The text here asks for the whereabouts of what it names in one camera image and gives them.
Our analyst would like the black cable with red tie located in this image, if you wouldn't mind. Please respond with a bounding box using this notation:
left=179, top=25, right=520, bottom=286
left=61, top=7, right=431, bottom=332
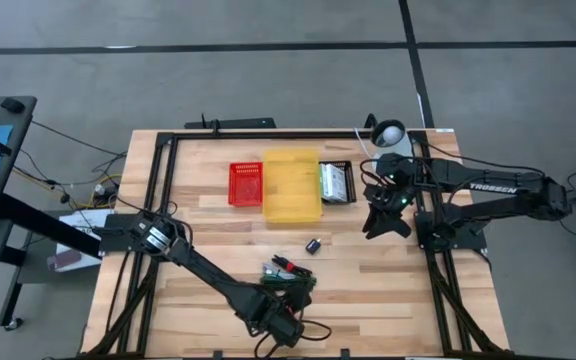
left=271, top=254, right=315, bottom=278

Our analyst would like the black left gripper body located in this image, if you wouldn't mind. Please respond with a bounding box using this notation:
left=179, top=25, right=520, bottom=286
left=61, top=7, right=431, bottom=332
left=281, top=284, right=314, bottom=315

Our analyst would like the white paper box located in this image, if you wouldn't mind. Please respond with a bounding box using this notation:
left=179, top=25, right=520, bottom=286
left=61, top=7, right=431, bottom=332
left=46, top=208, right=117, bottom=274

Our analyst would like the yellow translucent plastic bin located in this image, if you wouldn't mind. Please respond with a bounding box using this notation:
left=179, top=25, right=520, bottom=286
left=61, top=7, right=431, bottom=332
left=261, top=148, right=324, bottom=224

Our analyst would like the black mount bracket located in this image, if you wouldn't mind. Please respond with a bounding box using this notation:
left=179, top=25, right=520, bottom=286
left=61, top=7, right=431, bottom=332
left=184, top=113, right=277, bottom=131

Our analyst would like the white box with grey print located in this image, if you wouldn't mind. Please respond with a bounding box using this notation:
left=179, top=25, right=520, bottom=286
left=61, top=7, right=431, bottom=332
left=325, top=164, right=350, bottom=203

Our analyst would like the dark grey side desk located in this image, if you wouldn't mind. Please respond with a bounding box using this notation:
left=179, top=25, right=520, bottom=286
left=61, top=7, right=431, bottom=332
left=0, top=94, right=38, bottom=222

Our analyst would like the black plastic slotted basket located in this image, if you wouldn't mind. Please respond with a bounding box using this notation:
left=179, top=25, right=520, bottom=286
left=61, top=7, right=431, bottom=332
left=317, top=160, right=358, bottom=205

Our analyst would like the dark green braided cable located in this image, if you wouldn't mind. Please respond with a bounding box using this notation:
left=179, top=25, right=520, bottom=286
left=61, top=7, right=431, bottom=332
left=260, top=273, right=318, bottom=297

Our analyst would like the white and green product box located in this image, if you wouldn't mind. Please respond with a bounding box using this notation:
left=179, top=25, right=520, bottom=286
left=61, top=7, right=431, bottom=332
left=319, top=163, right=331, bottom=202

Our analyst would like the white lamp cable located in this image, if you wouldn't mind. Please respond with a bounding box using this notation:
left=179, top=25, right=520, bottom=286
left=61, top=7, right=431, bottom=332
left=354, top=126, right=375, bottom=161

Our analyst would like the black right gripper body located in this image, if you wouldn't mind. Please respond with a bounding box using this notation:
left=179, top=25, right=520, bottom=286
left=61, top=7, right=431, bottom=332
left=366, top=179, right=417, bottom=216

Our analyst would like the red plastic slotted basket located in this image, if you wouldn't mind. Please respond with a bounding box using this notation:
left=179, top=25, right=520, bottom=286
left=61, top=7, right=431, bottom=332
left=227, top=161, right=265, bottom=208

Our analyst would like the black computer mouse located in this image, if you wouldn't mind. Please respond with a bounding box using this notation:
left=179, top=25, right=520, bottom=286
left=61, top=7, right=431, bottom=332
left=0, top=97, right=26, bottom=114

